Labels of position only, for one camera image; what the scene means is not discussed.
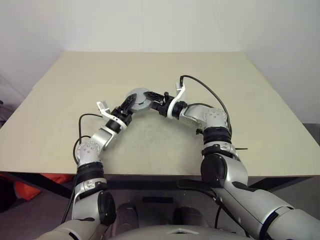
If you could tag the grey round motor lid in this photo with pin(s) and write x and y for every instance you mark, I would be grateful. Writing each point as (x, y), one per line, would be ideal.
(138, 91)

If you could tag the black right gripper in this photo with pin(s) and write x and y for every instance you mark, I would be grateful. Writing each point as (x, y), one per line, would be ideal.
(162, 107)

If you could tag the silver robot torso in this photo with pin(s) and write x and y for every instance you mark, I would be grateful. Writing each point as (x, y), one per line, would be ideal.
(150, 231)

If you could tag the black table frame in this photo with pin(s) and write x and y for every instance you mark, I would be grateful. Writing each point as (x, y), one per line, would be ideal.
(140, 181)

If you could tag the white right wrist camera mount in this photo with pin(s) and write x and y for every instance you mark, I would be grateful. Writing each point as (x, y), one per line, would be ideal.
(178, 86)

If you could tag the dark rounded knee shape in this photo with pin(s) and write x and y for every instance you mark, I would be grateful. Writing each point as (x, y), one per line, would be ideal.
(185, 216)
(127, 215)

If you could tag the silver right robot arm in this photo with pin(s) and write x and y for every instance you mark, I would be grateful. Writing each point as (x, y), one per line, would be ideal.
(215, 117)

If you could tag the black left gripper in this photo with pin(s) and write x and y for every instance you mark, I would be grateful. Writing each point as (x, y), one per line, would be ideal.
(121, 116)

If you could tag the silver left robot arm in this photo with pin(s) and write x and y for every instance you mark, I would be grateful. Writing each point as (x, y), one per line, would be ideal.
(87, 150)

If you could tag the orange bag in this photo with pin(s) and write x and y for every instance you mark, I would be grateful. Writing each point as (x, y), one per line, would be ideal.
(27, 191)

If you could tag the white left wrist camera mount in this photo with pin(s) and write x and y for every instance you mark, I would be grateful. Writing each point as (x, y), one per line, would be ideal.
(102, 105)

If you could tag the black rectangular floor strip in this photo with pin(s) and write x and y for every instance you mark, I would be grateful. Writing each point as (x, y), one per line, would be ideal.
(157, 200)

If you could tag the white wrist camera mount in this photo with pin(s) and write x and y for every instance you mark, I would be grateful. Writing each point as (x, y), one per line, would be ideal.
(102, 105)
(178, 86)

